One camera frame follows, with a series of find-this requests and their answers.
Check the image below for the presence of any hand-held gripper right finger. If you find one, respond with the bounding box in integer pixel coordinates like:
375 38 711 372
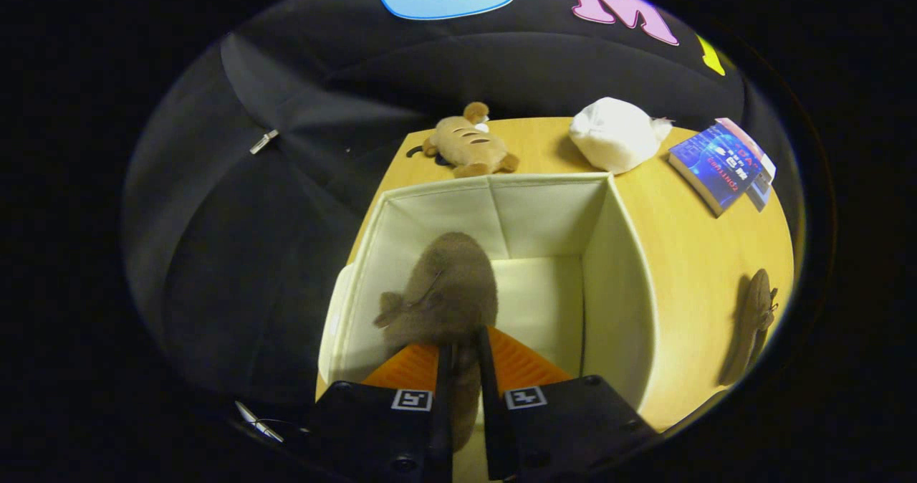
476 325 656 483

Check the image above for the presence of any brown striped plush toy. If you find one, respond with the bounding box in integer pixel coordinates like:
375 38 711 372
407 101 521 179

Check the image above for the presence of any grey fabric storage box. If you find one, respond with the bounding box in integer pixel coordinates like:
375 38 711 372
317 172 660 483

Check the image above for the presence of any small lit screen device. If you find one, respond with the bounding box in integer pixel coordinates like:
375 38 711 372
235 399 285 445

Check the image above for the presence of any pale blue book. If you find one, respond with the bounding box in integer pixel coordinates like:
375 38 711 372
745 175 773 213

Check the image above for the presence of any pink and white book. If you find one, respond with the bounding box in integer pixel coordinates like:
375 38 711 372
714 118 777 183

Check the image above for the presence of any black backdrop cloth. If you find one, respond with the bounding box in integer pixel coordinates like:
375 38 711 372
122 0 803 426

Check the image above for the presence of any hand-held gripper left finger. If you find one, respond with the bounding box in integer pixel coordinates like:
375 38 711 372
304 343 456 483

